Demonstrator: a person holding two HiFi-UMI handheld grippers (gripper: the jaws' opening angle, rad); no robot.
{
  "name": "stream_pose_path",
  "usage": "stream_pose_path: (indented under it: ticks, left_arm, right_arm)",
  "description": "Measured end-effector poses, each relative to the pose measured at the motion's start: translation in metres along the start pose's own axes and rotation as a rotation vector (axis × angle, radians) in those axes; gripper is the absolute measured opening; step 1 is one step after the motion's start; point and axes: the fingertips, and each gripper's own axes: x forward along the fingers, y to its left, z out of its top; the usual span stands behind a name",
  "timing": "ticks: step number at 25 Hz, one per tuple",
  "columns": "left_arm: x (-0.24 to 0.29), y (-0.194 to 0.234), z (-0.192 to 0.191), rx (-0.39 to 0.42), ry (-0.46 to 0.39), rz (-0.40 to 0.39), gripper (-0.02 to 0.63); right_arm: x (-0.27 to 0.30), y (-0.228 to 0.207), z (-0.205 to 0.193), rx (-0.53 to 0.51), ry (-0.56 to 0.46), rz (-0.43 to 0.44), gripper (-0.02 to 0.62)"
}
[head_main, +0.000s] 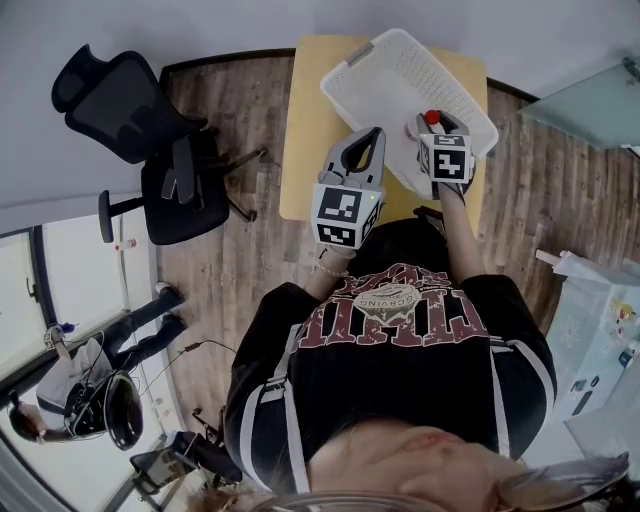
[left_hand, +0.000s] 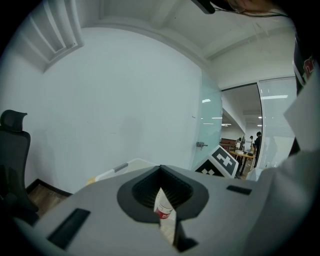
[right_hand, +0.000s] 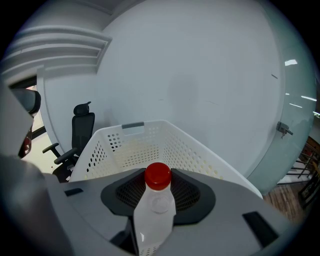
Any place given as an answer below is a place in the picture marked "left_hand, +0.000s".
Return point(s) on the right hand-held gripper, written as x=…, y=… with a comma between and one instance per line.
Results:
x=220, y=162

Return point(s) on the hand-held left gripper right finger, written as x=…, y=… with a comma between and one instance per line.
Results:
x=220, y=207

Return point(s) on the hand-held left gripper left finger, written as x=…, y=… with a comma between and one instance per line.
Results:
x=100, y=200

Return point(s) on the white plastic basket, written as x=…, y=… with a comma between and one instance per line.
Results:
x=142, y=165

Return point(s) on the small red-capped bottle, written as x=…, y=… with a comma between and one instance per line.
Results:
x=163, y=207

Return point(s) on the metal door lock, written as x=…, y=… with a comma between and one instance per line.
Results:
x=200, y=144

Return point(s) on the frosted glass door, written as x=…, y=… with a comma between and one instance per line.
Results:
x=211, y=125

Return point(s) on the black mesh office chair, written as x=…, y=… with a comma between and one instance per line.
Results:
x=12, y=155

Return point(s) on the black printed t-shirt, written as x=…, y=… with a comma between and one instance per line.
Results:
x=303, y=65

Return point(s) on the person's face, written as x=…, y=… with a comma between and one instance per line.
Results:
x=250, y=5

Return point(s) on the round wooden pedestal table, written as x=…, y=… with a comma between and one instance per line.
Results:
x=241, y=155

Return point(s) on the black head-worn camera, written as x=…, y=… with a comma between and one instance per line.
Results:
x=206, y=6

